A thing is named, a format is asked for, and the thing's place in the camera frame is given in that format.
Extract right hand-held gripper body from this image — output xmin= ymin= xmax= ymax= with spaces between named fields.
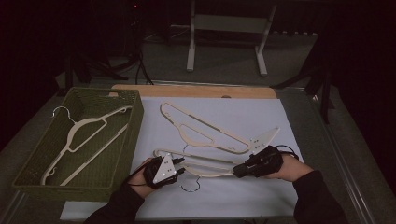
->
xmin=246 ymin=126 xmax=284 ymax=178

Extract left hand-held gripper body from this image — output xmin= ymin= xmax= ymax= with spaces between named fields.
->
xmin=144 ymin=152 xmax=180 ymax=189

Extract beige plastic clothes hanger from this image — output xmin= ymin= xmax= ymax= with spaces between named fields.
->
xmin=153 ymin=148 xmax=247 ymax=193
xmin=160 ymin=102 xmax=252 ymax=156
xmin=40 ymin=105 xmax=134 ymax=187

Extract green woven basket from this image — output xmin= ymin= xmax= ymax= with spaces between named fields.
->
xmin=11 ymin=87 xmax=145 ymax=194

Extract person's left hand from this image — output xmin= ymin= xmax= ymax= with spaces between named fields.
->
xmin=129 ymin=158 xmax=157 ymax=199

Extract person's right hand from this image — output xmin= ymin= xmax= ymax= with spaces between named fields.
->
xmin=265 ymin=154 xmax=314 ymax=182

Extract white paper sheet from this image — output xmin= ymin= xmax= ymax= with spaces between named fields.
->
xmin=59 ymin=96 xmax=304 ymax=220

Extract black tripod stand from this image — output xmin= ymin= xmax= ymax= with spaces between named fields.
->
xmin=270 ymin=31 xmax=335 ymax=125
xmin=64 ymin=52 xmax=129 ymax=91

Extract white-framed desk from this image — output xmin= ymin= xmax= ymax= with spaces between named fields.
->
xmin=186 ymin=0 xmax=278 ymax=77

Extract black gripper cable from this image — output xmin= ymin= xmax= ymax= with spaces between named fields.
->
xmin=125 ymin=161 xmax=153 ymax=188
xmin=275 ymin=144 xmax=300 ymax=161

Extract metal frame rail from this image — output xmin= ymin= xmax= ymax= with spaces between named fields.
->
xmin=311 ymin=92 xmax=377 ymax=224

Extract black floor cables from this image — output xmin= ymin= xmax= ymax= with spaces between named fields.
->
xmin=134 ymin=55 xmax=155 ymax=86

